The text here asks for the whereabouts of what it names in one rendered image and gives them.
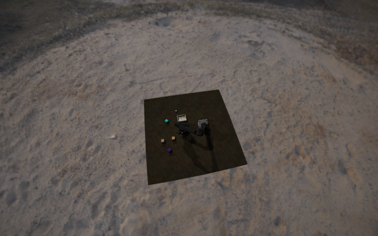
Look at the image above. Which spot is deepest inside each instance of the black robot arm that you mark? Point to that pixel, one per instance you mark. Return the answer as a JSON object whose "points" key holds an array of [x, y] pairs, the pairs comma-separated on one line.
{"points": [[182, 126]]}

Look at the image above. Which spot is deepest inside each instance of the beige rectangular tray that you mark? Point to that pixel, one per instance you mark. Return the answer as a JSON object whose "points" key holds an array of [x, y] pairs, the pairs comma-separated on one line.
{"points": [[181, 118]]}

